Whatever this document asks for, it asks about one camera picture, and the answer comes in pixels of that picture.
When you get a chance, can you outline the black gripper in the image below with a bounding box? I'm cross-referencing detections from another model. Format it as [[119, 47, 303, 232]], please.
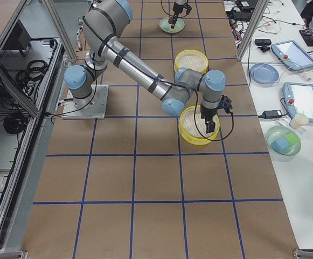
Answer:
[[171, 8, 191, 23], [200, 104, 218, 134]]

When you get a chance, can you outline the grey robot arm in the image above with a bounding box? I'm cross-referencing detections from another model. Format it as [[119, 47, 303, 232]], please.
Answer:
[[64, 1, 232, 133], [169, 0, 192, 24]]

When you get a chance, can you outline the yellow bamboo steamer basket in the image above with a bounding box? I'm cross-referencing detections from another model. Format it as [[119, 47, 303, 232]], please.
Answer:
[[173, 49, 208, 73]]

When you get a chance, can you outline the light green plate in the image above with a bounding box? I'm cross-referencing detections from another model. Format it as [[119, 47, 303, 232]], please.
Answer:
[[159, 17, 185, 34]]

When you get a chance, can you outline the black power adapter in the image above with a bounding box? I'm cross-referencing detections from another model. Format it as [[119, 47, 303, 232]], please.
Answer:
[[258, 110, 287, 119]]

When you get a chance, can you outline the blue plate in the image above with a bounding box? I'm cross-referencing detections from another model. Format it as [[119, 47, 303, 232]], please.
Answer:
[[250, 63, 280, 86]]

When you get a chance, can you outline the green bowl with sponges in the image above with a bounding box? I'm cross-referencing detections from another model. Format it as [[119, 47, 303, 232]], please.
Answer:
[[265, 126, 302, 162]]

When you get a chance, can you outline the cream paper cup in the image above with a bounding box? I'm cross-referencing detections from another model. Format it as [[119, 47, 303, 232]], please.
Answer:
[[289, 113, 309, 129]]

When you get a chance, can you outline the black webcam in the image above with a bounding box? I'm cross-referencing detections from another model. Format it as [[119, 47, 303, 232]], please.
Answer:
[[254, 39, 272, 53]]

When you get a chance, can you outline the lower blue teach pendant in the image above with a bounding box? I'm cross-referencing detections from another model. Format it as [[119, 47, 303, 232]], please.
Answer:
[[282, 82, 313, 122]]

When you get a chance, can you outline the blue teach pendant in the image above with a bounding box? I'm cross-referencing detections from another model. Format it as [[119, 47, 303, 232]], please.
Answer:
[[270, 40, 313, 71], [282, 82, 313, 122]]

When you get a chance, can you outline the upper blue teach pendant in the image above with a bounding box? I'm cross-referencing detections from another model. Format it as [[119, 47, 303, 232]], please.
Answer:
[[270, 40, 313, 71]]

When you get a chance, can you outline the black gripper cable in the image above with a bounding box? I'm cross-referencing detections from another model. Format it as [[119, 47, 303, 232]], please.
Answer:
[[192, 88, 235, 142]]

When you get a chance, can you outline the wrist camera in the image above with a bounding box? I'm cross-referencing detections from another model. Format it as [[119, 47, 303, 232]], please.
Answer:
[[218, 95, 233, 114]]

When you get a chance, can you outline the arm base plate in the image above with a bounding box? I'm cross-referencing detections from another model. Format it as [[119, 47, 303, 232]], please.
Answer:
[[61, 84, 109, 119]]

